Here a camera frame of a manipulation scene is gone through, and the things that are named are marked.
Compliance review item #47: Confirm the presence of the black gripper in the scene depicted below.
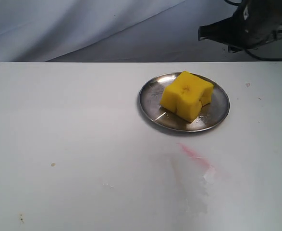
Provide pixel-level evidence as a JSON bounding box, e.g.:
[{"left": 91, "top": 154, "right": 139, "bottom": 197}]
[{"left": 198, "top": 0, "right": 282, "bottom": 49}]

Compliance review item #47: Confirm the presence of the yellow sponge block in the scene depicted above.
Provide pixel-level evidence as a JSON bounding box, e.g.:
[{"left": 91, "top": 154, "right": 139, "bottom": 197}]
[{"left": 160, "top": 71, "right": 214, "bottom": 123}]

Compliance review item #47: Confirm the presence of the black cable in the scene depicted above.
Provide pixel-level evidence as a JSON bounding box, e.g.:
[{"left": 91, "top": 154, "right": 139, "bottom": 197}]
[{"left": 223, "top": 0, "right": 282, "bottom": 61}]

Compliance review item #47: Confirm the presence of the grey-blue backdrop cloth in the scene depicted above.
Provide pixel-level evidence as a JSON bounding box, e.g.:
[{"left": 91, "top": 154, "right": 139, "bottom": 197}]
[{"left": 0, "top": 0, "right": 189, "bottom": 63}]

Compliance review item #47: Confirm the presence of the round steel plate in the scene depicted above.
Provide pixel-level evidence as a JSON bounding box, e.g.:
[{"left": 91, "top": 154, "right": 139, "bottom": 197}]
[{"left": 137, "top": 72, "right": 230, "bottom": 133}]

